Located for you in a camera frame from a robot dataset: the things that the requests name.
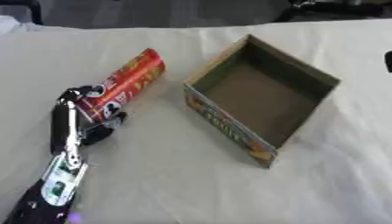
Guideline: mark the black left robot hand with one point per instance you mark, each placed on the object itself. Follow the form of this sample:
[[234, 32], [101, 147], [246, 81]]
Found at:
[[60, 125]]

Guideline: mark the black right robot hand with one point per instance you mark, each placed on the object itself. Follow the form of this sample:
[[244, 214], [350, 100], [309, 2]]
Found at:
[[389, 61]]

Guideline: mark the red cylindrical can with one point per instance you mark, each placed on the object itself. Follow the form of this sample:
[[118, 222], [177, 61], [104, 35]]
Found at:
[[127, 83]]

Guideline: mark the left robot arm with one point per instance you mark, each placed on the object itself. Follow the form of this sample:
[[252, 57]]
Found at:
[[53, 186]]

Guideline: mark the open cardboard box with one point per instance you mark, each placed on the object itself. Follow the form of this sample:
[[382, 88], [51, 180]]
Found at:
[[260, 102]]

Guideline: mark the dark furniture base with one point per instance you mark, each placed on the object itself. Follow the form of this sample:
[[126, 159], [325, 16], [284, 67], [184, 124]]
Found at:
[[331, 8]]

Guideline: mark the black chair leg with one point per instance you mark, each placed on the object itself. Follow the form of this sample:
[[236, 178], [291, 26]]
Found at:
[[30, 10]]

